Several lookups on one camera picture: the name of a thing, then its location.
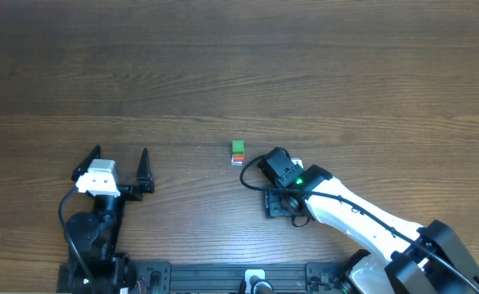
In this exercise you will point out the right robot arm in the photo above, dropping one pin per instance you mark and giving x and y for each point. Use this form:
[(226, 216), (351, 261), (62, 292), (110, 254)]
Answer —
[(358, 220)]

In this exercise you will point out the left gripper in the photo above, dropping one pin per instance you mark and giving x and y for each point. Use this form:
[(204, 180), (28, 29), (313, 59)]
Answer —
[(131, 192)]

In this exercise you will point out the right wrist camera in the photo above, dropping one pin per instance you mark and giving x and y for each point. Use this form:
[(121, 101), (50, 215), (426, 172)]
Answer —
[(298, 163)]

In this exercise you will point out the orange cube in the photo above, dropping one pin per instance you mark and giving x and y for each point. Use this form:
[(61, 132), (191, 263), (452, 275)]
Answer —
[(238, 156)]

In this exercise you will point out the green cube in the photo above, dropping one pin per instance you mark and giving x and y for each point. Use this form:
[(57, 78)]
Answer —
[(238, 147)]

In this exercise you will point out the mounting rail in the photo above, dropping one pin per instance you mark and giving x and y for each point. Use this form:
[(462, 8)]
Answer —
[(215, 277)]

